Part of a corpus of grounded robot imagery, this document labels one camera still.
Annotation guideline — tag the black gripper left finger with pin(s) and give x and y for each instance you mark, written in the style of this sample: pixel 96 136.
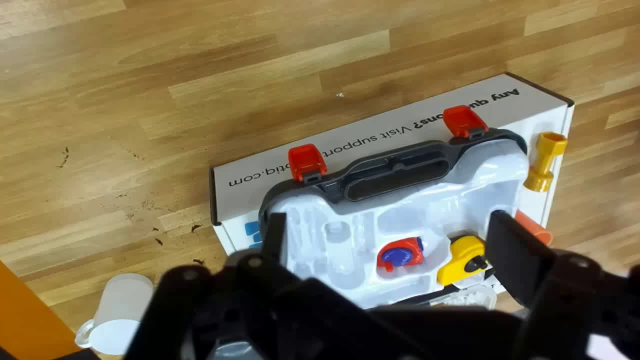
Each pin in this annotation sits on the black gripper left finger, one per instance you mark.
pixel 275 234

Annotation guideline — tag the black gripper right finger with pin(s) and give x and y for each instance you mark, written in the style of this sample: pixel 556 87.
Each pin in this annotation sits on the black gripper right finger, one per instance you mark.
pixel 516 257

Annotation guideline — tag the yellow toy peg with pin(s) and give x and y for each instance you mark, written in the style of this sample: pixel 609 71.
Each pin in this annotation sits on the yellow toy peg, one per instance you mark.
pixel 543 163

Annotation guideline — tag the orange toy piece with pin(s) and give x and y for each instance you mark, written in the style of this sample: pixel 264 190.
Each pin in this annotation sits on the orange toy piece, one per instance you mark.
pixel 535 228

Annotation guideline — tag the yellow toy with black knob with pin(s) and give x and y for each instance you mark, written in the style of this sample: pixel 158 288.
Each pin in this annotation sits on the yellow toy with black knob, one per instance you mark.
pixel 460 258

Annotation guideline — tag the orange case latch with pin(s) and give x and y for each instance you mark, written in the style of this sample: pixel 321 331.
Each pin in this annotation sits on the orange case latch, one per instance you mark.
pixel 462 120
pixel 307 163

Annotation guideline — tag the blue and red toy piece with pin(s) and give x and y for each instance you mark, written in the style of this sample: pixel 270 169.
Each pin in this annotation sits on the blue and red toy piece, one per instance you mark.
pixel 400 254

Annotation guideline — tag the white grey toy tool case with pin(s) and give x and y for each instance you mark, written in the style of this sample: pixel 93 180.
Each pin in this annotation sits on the white grey toy tool case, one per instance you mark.
pixel 413 201

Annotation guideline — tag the white cardboard box with print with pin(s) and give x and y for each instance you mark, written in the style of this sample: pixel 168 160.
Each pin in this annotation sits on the white cardboard box with print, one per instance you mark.
pixel 400 131

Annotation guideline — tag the white mug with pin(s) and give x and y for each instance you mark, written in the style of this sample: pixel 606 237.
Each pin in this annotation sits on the white mug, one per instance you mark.
pixel 121 312

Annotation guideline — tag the orange board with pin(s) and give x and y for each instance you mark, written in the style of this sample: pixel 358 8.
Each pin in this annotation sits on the orange board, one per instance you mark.
pixel 30 321

